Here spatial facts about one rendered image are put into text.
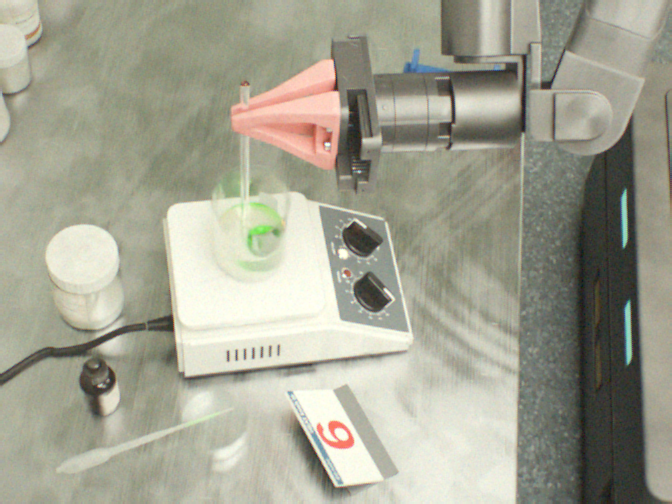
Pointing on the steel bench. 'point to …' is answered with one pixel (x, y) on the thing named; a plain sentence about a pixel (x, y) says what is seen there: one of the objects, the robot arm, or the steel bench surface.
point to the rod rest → (419, 65)
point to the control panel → (377, 263)
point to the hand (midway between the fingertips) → (243, 118)
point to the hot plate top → (232, 308)
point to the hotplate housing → (280, 330)
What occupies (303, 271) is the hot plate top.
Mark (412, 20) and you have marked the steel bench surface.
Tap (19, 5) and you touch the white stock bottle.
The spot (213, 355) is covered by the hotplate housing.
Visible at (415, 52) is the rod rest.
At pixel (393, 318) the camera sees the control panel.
